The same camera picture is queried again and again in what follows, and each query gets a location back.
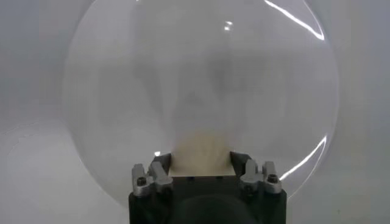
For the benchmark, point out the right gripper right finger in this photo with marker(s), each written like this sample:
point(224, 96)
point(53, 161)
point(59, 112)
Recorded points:
point(259, 179)

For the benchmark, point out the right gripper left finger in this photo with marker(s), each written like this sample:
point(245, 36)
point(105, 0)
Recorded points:
point(152, 181)

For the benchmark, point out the white steamed baozi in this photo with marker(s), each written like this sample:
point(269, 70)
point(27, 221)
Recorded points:
point(201, 155)

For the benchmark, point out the round white plate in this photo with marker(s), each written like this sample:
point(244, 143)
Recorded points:
point(122, 91)

